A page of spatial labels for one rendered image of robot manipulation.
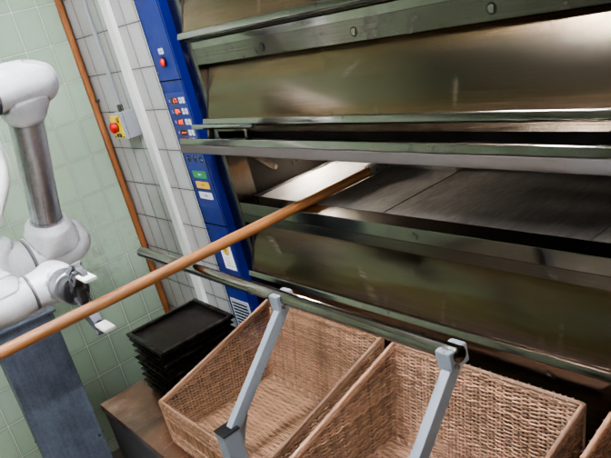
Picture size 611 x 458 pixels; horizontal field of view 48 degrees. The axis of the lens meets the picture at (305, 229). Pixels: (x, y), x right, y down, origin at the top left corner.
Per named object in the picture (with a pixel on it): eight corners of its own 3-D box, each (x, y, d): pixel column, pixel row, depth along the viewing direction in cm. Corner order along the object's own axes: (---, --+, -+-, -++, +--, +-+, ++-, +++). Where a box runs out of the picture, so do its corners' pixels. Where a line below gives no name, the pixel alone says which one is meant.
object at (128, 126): (133, 134, 268) (124, 108, 265) (144, 134, 260) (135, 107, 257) (115, 140, 264) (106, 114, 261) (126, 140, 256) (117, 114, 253)
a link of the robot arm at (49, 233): (20, 267, 241) (77, 242, 254) (43, 291, 233) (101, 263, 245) (-33, 61, 194) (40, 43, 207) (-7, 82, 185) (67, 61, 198)
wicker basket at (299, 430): (289, 364, 240) (268, 294, 231) (407, 417, 196) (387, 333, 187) (169, 443, 213) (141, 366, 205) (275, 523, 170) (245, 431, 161)
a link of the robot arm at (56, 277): (85, 292, 191) (94, 295, 186) (55, 306, 186) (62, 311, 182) (74, 262, 188) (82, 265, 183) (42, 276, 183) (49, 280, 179)
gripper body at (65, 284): (79, 268, 183) (91, 273, 176) (90, 296, 186) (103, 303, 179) (52, 280, 179) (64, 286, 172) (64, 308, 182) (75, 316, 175)
